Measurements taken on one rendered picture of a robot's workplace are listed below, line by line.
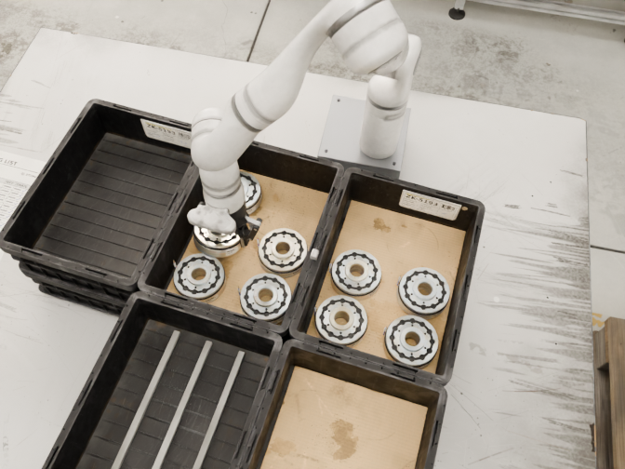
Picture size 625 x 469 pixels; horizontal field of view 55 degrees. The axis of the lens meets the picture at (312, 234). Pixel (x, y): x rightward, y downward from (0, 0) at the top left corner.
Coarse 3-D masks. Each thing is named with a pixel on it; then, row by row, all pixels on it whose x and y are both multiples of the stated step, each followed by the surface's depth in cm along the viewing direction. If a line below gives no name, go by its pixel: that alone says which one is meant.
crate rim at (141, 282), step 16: (256, 144) 130; (304, 160) 127; (320, 160) 127; (192, 176) 124; (336, 176) 125; (336, 192) 123; (176, 208) 120; (320, 224) 119; (160, 240) 116; (144, 272) 113; (304, 272) 114; (144, 288) 111; (192, 304) 110; (208, 304) 110; (288, 304) 110; (240, 320) 108; (256, 320) 108; (288, 320) 109
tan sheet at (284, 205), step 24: (264, 192) 134; (288, 192) 135; (312, 192) 135; (264, 216) 131; (288, 216) 131; (312, 216) 132; (192, 240) 128; (240, 264) 125; (168, 288) 122; (240, 288) 122; (240, 312) 120
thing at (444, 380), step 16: (368, 176) 125; (384, 176) 125; (432, 192) 123; (336, 208) 121; (480, 208) 122; (480, 224) 120; (320, 240) 117; (320, 256) 115; (304, 288) 112; (464, 288) 114; (304, 304) 110; (464, 304) 111; (304, 336) 107; (352, 352) 106; (448, 352) 106; (400, 368) 105; (416, 368) 105; (448, 368) 105
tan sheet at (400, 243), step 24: (360, 216) 132; (384, 216) 132; (408, 216) 132; (360, 240) 129; (384, 240) 129; (408, 240) 129; (432, 240) 129; (456, 240) 129; (384, 264) 126; (408, 264) 126; (432, 264) 126; (456, 264) 126; (384, 288) 123; (384, 312) 121; (432, 360) 116
